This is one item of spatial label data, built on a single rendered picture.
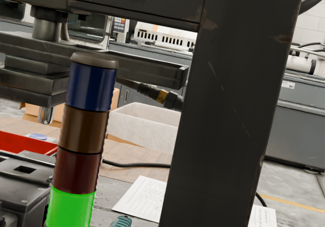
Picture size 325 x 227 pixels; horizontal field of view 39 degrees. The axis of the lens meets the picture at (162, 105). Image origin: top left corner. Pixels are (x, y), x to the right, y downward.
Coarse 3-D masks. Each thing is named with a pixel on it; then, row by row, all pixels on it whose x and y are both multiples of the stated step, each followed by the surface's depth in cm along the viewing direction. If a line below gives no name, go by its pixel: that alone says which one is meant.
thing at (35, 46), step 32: (0, 32) 60; (32, 32) 62; (0, 64) 60; (32, 64) 59; (64, 64) 59; (128, 64) 58; (160, 64) 58; (0, 96) 57; (32, 96) 57; (64, 96) 61
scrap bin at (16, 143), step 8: (0, 136) 94; (8, 136) 94; (16, 136) 94; (24, 136) 93; (0, 144) 94; (8, 144) 94; (16, 144) 94; (24, 144) 94; (32, 144) 93; (40, 144) 93; (48, 144) 93; (56, 144) 92; (16, 152) 94; (40, 152) 93; (48, 152) 86
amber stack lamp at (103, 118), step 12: (72, 108) 36; (72, 120) 36; (84, 120) 36; (96, 120) 36; (60, 132) 37; (72, 132) 36; (84, 132) 36; (96, 132) 36; (60, 144) 37; (72, 144) 36; (84, 144) 36; (96, 144) 37
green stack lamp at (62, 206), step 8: (56, 192) 37; (64, 192) 37; (56, 200) 37; (64, 200) 37; (72, 200) 37; (80, 200) 37; (88, 200) 37; (48, 208) 38; (56, 208) 37; (64, 208) 37; (72, 208) 37; (80, 208) 37; (88, 208) 38; (48, 216) 38; (56, 216) 37; (64, 216) 37; (72, 216) 37; (80, 216) 37; (88, 216) 38; (48, 224) 38; (56, 224) 37; (64, 224) 37; (72, 224) 37; (80, 224) 38; (88, 224) 38
